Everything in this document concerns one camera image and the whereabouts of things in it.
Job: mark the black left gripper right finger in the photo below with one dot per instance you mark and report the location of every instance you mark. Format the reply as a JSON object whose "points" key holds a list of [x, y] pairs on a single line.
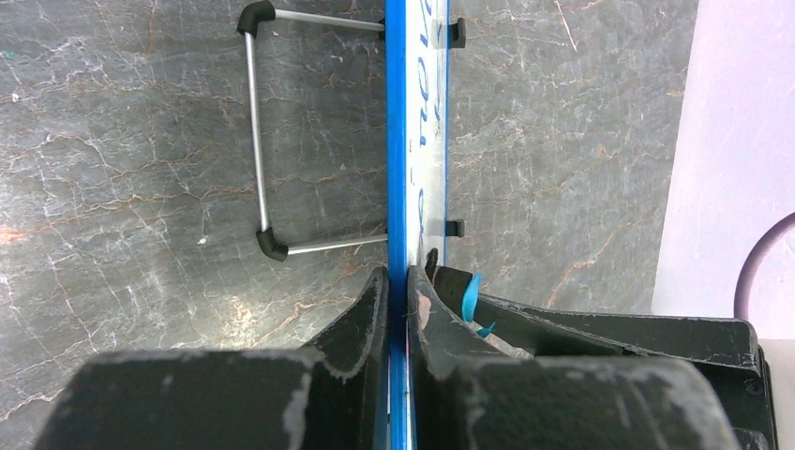
{"points": [[469, 395]]}

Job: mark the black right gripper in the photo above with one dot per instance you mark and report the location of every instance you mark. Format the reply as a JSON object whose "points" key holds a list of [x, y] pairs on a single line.
{"points": [[725, 351]]}

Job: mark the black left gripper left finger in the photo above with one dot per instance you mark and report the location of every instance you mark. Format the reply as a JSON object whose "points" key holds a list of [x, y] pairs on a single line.
{"points": [[330, 393]]}

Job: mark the blue-framed whiteboard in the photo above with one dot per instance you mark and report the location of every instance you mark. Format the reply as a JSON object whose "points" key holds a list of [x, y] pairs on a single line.
{"points": [[416, 82]]}

